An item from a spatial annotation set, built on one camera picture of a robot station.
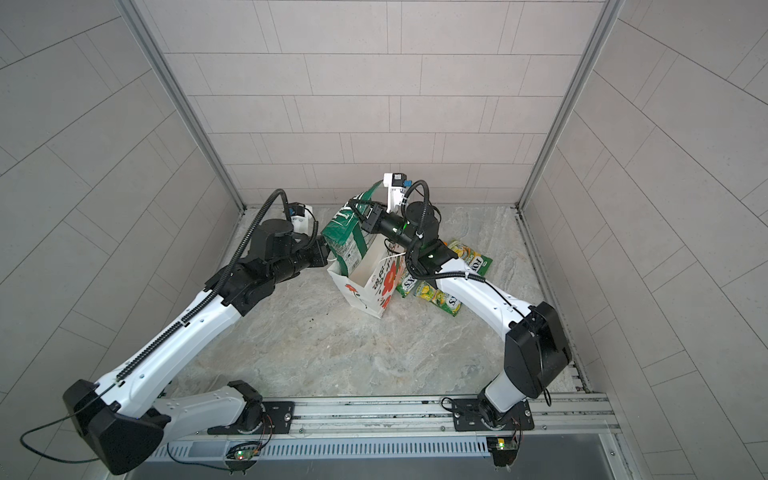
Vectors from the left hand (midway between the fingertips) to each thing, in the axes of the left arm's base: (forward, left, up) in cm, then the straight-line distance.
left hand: (344, 238), depth 70 cm
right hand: (+4, -2, +7) cm, 9 cm away
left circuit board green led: (-40, +20, -24) cm, 51 cm away
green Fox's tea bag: (+2, -15, -27) cm, 31 cm away
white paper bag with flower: (-8, -7, -8) cm, 13 cm away
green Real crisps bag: (-2, -1, +5) cm, 5 cm away
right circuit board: (-39, -37, -29) cm, 61 cm away
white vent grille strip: (-39, -4, -29) cm, 48 cm away
